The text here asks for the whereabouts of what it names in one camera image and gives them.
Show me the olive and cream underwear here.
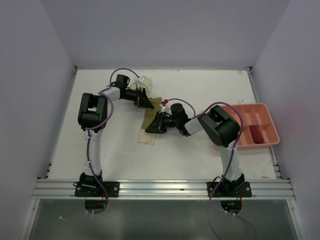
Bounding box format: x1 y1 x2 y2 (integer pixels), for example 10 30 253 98
137 97 163 145

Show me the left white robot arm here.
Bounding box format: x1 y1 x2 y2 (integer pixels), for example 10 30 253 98
76 74 154 197

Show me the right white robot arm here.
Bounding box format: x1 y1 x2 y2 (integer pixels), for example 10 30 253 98
145 103 245 197

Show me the aluminium mounting rail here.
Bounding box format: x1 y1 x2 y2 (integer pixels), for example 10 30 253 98
32 179 295 200

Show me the pink divided tray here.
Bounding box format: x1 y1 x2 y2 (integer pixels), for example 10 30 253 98
222 103 280 150

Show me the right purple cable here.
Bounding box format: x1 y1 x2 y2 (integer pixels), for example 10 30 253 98
165 97 258 240

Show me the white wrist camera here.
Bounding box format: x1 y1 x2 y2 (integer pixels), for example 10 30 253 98
160 99 170 113
136 76 147 84

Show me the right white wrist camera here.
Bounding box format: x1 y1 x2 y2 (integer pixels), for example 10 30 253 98
160 99 170 113

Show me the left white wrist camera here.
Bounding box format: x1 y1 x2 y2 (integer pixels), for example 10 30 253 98
136 76 147 84

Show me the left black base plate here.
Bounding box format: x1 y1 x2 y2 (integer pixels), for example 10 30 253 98
73 181 120 198

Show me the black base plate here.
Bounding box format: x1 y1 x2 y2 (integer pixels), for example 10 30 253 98
73 181 120 198
212 174 253 198

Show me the dark red rolled underwear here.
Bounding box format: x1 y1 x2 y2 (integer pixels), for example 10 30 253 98
249 125 264 144

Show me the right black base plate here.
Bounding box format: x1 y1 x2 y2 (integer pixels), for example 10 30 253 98
212 174 253 198

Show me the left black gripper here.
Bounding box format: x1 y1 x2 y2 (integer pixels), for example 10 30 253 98
122 87 154 110

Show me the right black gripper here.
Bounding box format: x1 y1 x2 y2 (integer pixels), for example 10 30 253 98
145 110 180 133

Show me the pale green underwear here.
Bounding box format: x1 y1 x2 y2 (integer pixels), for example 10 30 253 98
136 76 152 98

